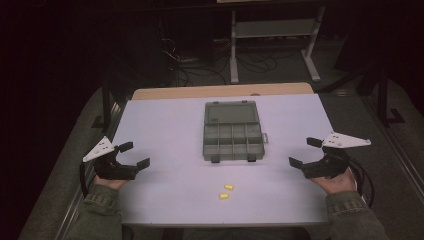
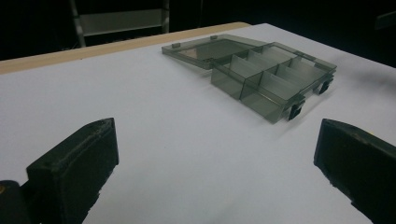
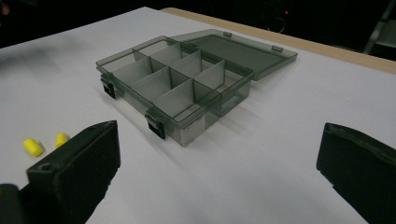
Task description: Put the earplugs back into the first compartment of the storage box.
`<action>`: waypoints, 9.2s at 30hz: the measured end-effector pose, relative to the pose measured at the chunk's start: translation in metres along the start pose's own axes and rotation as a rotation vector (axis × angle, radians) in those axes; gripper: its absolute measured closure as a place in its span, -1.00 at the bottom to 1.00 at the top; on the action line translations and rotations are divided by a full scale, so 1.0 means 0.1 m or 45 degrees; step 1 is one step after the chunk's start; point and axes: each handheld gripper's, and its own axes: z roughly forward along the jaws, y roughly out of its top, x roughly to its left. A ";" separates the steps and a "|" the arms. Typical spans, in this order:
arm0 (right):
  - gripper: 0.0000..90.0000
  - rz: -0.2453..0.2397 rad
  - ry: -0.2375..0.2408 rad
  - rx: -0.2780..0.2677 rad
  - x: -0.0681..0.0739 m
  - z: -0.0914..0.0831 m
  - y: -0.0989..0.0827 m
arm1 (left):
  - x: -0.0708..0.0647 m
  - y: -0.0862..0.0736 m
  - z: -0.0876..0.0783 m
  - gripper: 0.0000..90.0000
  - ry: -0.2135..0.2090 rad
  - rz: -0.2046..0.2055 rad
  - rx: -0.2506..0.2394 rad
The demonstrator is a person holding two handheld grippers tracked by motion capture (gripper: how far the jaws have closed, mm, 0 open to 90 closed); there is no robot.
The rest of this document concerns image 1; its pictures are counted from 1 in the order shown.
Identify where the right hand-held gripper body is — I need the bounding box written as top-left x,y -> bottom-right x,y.
301,131 -> 372,180

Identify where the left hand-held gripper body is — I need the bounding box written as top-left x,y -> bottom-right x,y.
82,135 -> 140,181

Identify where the person's left hand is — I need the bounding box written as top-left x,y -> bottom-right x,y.
92,175 -> 130,191

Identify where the person's right hand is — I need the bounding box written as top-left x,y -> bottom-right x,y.
309,167 -> 358,196

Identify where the black metal stand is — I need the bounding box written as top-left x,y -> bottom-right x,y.
90,79 -> 132,134
375,65 -> 407,128

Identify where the grey plastic compartment box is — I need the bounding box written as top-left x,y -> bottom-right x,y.
202,99 -> 270,164

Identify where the wooden table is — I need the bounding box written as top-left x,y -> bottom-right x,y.
131,82 -> 315,101

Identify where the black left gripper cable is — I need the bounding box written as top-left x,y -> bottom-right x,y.
78,161 -> 91,198

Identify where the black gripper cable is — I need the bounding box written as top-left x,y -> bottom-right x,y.
78,161 -> 91,198
344,155 -> 376,208

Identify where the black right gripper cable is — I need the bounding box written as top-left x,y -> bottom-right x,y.
344,155 -> 376,208

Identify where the tangle of floor cables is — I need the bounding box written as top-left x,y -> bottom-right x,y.
161,37 -> 278,88

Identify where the white metal desk frame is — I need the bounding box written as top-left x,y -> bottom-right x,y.
229,5 -> 327,85

